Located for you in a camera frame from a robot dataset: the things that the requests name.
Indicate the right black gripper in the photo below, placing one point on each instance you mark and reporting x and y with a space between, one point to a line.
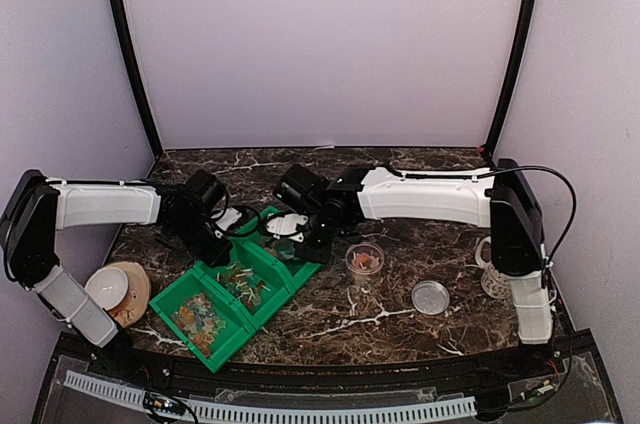
322 257

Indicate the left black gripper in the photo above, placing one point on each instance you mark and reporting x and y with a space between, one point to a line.
220 255

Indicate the clear plastic container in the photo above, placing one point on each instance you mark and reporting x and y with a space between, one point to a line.
370 248

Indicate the green three-compartment bin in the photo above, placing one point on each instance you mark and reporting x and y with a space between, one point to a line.
284 278

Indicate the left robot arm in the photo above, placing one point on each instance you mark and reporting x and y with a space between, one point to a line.
53 227

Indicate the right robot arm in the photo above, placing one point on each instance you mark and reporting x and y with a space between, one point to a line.
498 199

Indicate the candies in clear container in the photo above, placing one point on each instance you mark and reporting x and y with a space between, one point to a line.
363 263

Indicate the green yellow candies pile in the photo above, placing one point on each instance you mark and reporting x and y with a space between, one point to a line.
281 249

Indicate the blue mixed candies pile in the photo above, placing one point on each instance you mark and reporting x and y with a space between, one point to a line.
244 284

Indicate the white bowl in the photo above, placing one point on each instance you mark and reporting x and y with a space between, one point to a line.
108 287

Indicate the wooden slice coaster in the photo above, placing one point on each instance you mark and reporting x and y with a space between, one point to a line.
133 307

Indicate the clear plastic lid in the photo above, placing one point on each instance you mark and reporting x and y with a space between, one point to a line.
430 298

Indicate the patterned mug yellow inside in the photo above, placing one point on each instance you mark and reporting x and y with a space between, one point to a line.
494 284

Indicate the white slotted cable duct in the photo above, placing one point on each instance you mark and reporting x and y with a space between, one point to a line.
195 410

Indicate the black front rail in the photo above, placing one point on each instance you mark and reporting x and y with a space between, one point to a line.
482 374

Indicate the left black frame post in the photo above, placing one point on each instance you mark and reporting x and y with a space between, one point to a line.
128 53

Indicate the black frame post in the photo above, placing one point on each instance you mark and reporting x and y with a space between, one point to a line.
521 33
128 53

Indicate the right black frame post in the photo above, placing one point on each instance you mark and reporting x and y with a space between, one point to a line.
521 33

